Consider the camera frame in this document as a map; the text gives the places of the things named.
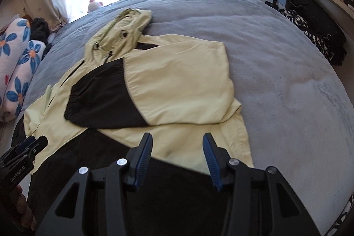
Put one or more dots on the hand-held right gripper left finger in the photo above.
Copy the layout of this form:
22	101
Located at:
143	167

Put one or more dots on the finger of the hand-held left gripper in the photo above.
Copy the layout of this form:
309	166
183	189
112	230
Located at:
38	144
25	143

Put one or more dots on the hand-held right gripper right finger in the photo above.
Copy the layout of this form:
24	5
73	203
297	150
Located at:
211	164

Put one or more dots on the yellow and black hooded jacket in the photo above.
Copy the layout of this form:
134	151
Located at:
179	81

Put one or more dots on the person's left hand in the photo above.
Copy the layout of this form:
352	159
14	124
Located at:
25	208

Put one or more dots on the blue flower print quilt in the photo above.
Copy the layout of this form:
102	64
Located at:
16	64

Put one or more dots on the grey plush blanket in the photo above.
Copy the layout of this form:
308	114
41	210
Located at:
276	86

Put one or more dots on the dark clothing pile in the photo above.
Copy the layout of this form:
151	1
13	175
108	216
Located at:
40	28

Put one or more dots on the black white patterned bed sheet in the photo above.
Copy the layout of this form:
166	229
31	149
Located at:
344	216

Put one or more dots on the pink plush toy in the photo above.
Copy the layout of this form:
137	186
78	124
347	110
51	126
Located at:
95	6

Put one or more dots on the black white patterned cloth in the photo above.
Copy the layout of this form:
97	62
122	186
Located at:
298	21

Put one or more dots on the black bag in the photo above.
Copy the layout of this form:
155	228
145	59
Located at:
304	3

